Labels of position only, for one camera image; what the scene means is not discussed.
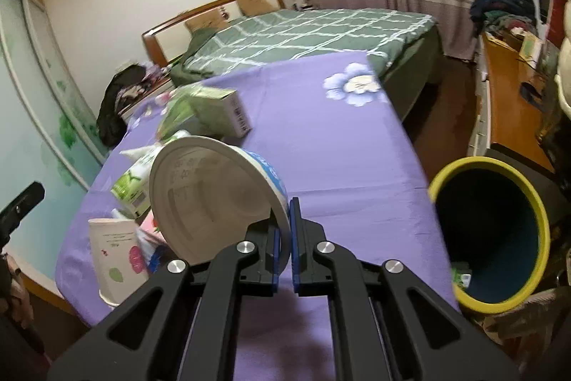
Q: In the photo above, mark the green plastic packet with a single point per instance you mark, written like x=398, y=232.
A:
x=176, y=115

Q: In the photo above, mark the colourful snack wrapper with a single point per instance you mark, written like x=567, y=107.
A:
x=155, y=262

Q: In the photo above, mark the pile of clothes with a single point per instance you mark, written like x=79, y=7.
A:
x=499, y=6

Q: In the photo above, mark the red cloth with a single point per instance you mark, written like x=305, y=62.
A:
x=557, y=6

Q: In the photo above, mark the pale green box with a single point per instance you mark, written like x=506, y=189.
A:
x=531, y=46

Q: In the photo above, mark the pink packet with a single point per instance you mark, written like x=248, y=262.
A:
x=149, y=229

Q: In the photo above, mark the white paper cup pink print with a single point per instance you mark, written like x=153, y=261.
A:
x=113, y=256

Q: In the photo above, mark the yellow rimmed dark blue bin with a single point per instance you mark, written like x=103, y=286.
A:
x=490, y=220

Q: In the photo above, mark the black bag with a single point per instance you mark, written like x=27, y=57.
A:
x=118, y=104

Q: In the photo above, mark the wooden bed headboard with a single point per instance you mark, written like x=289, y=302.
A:
x=151, y=44

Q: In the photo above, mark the bed with green quilt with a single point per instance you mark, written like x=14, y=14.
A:
x=312, y=33

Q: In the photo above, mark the green cardboard box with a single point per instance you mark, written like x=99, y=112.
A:
x=214, y=108

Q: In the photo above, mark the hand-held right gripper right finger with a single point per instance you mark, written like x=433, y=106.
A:
x=294, y=247

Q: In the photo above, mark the brown pillow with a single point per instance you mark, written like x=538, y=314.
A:
x=254, y=4
x=203, y=23

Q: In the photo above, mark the white plastic wrapper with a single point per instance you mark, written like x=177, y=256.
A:
x=140, y=150

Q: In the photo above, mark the wardrobe with green floral doors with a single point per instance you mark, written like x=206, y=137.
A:
x=40, y=117

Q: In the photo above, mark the wooden desk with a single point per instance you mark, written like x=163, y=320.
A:
x=508, y=95

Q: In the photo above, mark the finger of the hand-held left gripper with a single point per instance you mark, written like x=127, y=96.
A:
x=22, y=202

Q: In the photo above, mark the small green wrapper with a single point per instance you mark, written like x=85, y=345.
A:
x=461, y=276

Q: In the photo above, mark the dark patterned handbag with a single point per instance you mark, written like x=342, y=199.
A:
x=552, y=126

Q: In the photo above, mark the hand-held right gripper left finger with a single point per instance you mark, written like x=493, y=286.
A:
x=276, y=269

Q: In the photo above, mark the purple floral tablecloth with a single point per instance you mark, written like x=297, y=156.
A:
x=321, y=149

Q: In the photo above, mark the white puffer jacket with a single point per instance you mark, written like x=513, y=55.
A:
x=564, y=64

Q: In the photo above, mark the floral patterned cloth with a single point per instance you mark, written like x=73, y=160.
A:
x=151, y=75

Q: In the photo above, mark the white paper bowl blue print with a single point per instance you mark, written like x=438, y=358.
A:
x=205, y=193

